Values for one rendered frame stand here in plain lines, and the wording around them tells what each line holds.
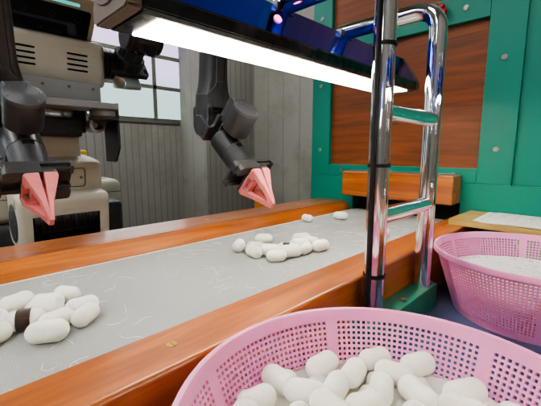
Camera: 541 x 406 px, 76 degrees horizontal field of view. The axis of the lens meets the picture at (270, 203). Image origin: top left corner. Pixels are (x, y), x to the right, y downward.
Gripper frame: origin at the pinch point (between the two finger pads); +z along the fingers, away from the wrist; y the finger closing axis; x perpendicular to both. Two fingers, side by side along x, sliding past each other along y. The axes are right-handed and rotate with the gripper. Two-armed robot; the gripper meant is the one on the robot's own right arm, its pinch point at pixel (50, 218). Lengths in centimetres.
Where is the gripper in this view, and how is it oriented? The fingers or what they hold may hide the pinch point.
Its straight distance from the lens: 62.1
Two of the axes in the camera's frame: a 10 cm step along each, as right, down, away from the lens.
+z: 5.4, 7.4, -4.1
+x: -4.7, 6.6, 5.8
